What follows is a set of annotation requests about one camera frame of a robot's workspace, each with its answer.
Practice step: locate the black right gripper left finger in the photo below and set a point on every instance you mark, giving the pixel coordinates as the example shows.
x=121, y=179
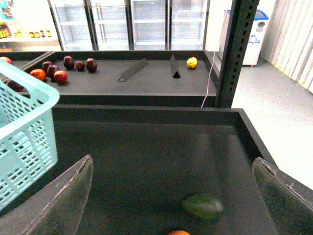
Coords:
x=56, y=209

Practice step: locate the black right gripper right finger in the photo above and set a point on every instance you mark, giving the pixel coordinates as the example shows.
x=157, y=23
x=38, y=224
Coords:
x=288, y=202

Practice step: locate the light blue plastic basket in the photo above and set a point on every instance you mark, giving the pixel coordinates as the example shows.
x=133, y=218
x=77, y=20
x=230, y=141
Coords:
x=27, y=138

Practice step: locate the red yellow apple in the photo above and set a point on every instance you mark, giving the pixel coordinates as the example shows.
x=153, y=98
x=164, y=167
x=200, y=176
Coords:
x=60, y=77

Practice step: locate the orange red apple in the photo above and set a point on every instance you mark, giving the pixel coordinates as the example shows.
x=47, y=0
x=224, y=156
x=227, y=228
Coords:
x=39, y=74

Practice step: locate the small dark red apple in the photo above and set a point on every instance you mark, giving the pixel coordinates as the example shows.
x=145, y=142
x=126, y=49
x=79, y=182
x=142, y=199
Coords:
x=80, y=65

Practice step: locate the dark red apple back centre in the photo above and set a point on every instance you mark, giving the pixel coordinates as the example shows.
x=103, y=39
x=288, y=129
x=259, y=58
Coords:
x=68, y=62

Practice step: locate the dark red apple back right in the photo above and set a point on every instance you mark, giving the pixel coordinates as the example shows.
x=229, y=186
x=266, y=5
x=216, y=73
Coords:
x=91, y=65

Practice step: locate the bright red apple left tray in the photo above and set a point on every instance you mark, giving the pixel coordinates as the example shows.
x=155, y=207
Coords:
x=6, y=59

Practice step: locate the green avocado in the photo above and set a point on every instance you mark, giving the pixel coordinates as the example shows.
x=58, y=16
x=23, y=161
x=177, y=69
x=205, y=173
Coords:
x=203, y=206

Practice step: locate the black lower display tray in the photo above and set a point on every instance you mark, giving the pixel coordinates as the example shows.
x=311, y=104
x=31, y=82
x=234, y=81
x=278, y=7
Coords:
x=146, y=160

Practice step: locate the black display tray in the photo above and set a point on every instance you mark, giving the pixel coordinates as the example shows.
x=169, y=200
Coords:
x=28, y=60
x=146, y=160
x=152, y=86

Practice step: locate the orange fruit at edge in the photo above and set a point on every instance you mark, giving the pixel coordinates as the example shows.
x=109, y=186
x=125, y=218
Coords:
x=178, y=232

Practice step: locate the black upper display tray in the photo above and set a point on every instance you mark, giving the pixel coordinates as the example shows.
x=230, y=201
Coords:
x=152, y=86

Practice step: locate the black left display tray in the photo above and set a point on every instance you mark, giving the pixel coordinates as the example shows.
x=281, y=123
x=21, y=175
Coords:
x=28, y=60

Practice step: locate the white blue chest freezer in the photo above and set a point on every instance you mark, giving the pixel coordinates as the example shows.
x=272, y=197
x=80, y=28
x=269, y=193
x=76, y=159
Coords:
x=255, y=41

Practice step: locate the black flat divider strip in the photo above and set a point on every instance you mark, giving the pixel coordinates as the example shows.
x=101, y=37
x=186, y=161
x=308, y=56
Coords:
x=133, y=70

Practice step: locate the yellow lemon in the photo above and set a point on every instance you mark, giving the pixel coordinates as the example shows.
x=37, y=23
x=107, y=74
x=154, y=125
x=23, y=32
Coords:
x=192, y=63

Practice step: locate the black triangular divider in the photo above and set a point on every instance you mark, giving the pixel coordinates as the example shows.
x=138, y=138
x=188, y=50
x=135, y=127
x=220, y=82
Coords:
x=174, y=68

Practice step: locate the glass door display fridge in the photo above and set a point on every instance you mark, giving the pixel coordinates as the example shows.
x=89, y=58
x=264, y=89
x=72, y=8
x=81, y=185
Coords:
x=104, y=25

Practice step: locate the white shelf with bottles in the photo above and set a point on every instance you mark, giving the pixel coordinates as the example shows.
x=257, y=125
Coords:
x=27, y=25

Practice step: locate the black perforated right post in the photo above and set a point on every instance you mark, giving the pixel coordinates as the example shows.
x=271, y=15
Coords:
x=240, y=23

